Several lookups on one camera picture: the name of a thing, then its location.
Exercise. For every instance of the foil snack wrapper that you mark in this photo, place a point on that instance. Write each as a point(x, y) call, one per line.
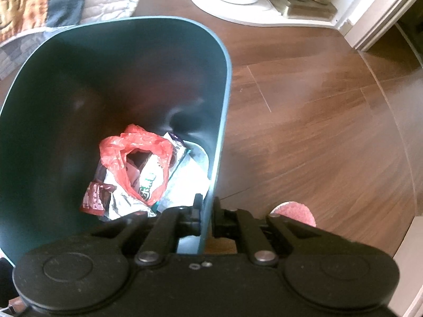
point(99, 198)

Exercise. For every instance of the white corner shelf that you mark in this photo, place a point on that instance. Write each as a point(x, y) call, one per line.
point(297, 22)

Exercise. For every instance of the white paper towel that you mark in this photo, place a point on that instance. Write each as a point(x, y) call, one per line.
point(190, 178)

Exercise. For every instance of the white and purple cookie box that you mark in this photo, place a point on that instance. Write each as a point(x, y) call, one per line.
point(150, 181)

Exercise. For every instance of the red plastic bag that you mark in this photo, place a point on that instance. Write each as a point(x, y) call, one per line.
point(114, 153)

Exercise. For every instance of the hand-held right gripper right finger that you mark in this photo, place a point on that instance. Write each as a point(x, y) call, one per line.
point(217, 219)

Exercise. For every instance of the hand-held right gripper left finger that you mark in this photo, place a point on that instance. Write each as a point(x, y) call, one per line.
point(197, 218)

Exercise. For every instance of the blue plastic waste bin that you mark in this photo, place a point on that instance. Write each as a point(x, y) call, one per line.
point(82, 82)

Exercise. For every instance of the beige door frame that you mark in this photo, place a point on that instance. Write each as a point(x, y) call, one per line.
point(376, 19)

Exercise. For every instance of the pink fluffy right slipper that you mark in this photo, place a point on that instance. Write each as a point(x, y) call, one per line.
point(295, 213)

